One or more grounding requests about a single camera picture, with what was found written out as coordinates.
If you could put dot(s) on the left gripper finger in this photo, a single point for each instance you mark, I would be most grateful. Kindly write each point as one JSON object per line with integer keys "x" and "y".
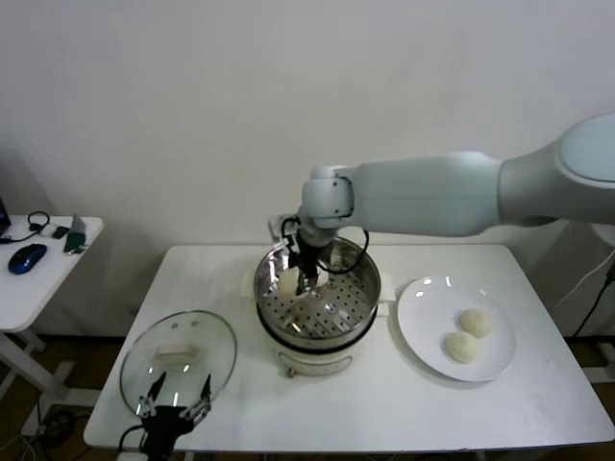
{"x": 148, "y": 405}
{"x": 204, "y": 402}

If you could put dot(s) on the white frame base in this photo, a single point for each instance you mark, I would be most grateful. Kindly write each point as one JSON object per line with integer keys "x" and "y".
{"x": 600, "y": 374}

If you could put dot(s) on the small white adapter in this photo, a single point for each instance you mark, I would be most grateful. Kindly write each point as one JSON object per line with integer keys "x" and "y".
{"x": 46, "y": 231}

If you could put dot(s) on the white side table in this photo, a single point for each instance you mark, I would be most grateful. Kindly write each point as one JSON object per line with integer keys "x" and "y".
{"x": 29, "y": 298}

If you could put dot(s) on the dark laptop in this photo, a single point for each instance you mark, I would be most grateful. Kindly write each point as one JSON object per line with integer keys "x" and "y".
{"x": 4, "y": 216}

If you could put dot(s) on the blue computer mouse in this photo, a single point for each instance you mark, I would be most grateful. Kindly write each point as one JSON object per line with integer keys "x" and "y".
{"x": 28, "y": 258}

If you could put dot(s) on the black headphones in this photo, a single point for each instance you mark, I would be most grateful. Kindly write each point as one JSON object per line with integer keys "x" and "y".
{"x": 38, "y": 220}

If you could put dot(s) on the grey metal stand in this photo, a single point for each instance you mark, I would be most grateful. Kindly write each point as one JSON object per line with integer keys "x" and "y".
{"x": 78, "y": 223}

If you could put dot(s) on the white round plate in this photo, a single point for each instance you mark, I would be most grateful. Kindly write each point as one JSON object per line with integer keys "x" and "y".
{"x": 418, "y": 346}

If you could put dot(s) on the green flat object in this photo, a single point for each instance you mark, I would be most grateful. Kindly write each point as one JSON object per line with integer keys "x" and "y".
{"x": 76, "y": 242}

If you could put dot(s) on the stainless steel steamer basket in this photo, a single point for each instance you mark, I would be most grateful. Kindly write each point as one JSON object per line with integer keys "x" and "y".
{"x": 336, "y": 312}

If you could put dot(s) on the small black device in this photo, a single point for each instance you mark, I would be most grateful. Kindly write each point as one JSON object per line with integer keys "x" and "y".
{"x": 59, "y": 233}

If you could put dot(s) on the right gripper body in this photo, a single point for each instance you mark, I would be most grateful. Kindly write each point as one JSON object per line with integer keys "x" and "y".
{"x": 310, "y": 242}

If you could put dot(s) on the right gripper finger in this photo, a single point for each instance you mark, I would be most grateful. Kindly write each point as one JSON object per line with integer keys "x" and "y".
{"x": 310, "y": 276}
{"x": 294, "y": 261}

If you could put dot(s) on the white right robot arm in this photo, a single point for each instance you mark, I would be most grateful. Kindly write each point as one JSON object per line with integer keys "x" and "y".
{"x": 408, "y": 197}

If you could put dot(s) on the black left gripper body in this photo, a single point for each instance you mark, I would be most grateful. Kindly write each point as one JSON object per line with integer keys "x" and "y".
{"x": 165, "y": 422}

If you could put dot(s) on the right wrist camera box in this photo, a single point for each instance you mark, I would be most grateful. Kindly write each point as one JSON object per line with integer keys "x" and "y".
{"x": 281, "y": 228}

